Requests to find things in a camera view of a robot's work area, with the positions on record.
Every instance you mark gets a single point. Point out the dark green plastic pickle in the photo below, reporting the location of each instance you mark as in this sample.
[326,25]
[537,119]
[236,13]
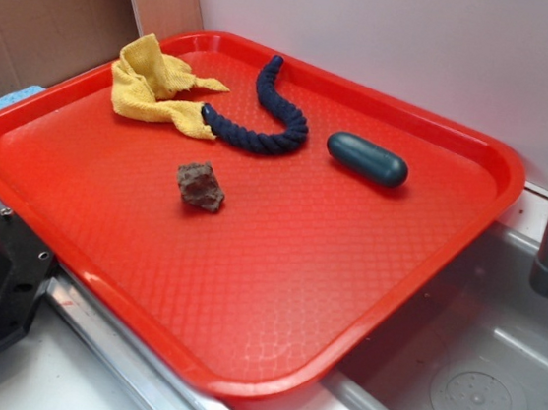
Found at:
[367,159]

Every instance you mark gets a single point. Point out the red plastic tray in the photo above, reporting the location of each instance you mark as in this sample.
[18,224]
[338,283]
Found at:
[305,256]

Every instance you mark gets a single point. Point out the brown rough rock chunk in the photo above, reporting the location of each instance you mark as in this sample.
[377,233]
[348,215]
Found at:
[199,187]

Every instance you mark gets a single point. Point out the yellow cloth rag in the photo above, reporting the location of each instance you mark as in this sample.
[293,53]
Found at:
[146,82]

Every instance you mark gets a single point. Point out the grey plastic sink basin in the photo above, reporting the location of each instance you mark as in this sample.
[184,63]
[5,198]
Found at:
[473,338]

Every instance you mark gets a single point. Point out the blue sponge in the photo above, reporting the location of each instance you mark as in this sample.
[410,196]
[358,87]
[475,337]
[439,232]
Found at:
[19,95]

